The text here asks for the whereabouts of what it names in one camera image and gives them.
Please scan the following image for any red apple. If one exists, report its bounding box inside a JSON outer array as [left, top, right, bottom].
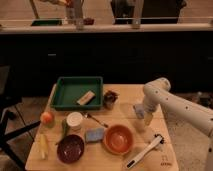
[[40, 112, 54, 127]]

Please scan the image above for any metal spoon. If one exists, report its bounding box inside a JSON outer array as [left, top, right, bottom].
[[83, 113, 108, 128]]

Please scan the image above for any white lidded jar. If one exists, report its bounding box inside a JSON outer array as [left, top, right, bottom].
[[66, 112, 83, 131]]

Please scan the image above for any purple bowl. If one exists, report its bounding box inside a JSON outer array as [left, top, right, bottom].
[[57, 134, 84, 164]]

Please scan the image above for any yellow corn cob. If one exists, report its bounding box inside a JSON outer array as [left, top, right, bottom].
[[40, 134, 48, 159]]

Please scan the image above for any light blue towel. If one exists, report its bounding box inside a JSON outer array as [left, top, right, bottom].
[[133, 104, 145, 119]]

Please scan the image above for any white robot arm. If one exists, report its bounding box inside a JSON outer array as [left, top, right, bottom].
[[142, 78, 213, 171]]

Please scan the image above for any blue sponge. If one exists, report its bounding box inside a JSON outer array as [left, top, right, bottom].
[[85, 128, 104, 142]]

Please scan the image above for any black chair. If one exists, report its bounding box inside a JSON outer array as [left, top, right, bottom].
[[0, 66, 40, 170]]

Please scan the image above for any wooden block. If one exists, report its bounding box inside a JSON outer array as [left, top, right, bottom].
[[77, 91, 95, 105]]

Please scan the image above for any dark small cup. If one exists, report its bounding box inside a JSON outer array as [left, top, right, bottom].
[[103, 90, 119, 110]]

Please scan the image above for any orange bowl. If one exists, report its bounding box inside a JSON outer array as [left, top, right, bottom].
[[103, 124, 134, 155]]

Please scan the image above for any green plastic tray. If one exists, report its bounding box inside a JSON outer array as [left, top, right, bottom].
[[51, 76, 103, 111]]

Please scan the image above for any white dish brush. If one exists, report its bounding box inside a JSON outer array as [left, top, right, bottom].
[[126, 134, 164, 169]]

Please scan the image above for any green tray in background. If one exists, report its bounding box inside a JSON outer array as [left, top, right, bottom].
[[31, 20, 62, 26]]

